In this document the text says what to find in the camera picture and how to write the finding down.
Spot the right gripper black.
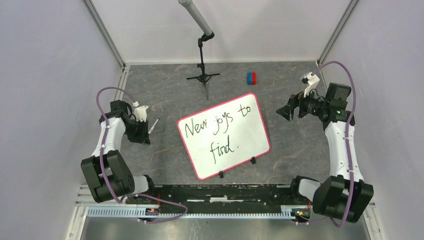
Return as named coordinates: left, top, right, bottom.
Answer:
left=275, top=84, right=329, bottom=122

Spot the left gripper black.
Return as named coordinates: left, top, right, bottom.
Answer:
left=123, top=118, right=151, bottom=145

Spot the black white marker pen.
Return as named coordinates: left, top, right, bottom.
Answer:
left=148, top=118, right=160, bottom=135

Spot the whiteboard with pink frame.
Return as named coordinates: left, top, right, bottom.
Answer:
left=177, top=92, right=271, bottom=181

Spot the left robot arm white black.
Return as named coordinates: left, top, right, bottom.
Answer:
left=80, top=100, right=157, bottom=204

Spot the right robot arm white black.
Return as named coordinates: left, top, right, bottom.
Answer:
left=276, top=83, right=374, bottom=223

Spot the blue red eraser block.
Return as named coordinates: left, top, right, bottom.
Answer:
left=246, top=72, right=257, bottom=85

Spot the black tripod stand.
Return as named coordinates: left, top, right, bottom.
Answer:
left=186, top=32, right=220, bottom=100

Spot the grey microphone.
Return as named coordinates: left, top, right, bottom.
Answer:
left=178, top=0, right=214, bottom=37

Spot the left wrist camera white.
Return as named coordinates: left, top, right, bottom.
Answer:
left=132, top=101, right=149, bottom=122

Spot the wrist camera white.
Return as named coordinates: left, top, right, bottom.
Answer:
left=132, top=101, right=149, bottom=122
left=301, top=72, right=320, bottom=98

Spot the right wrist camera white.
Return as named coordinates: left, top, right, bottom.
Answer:
left=301, top=72, right=320, bottom=98

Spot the white slotted cable duct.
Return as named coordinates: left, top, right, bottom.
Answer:
left=86, top=206, right=311, bottom=220

